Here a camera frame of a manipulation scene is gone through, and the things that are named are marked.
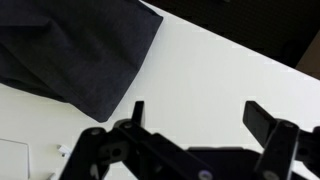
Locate small white adapter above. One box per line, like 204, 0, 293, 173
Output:
55, 143, 72, 158

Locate white flat pad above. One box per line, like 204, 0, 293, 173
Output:
0, 138, 31, 180

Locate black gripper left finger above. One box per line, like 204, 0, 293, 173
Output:
59, 100, 222, 180

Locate tan wooden board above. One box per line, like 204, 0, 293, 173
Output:
295, 29, 320, 81

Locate dark grey pants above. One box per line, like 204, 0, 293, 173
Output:
0, 0, 165, 124

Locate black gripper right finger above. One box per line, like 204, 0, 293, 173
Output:
242, 100, 320, 180

